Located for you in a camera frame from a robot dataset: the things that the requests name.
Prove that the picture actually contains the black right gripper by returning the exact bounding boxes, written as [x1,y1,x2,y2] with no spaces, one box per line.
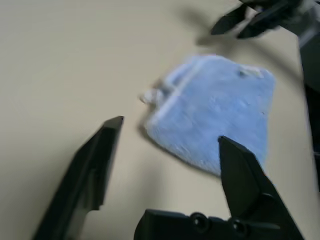
[210,0,310,40]

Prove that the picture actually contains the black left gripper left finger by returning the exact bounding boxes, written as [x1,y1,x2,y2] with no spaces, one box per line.
[32,115,125,240]

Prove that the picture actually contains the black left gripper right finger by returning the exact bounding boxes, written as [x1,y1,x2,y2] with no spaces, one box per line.
[217,135,305,240]

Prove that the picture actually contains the light blue towel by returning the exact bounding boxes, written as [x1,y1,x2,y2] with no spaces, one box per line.
[139,53,278,178]

